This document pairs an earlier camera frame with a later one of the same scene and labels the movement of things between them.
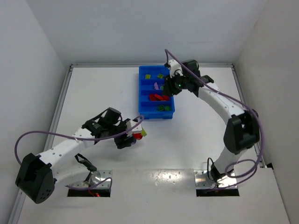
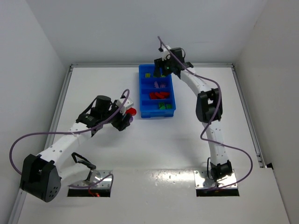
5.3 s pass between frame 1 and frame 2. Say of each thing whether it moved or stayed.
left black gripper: moved
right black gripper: moved
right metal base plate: stayed
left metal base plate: stayed
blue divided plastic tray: stayed
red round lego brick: moved
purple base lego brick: stayed
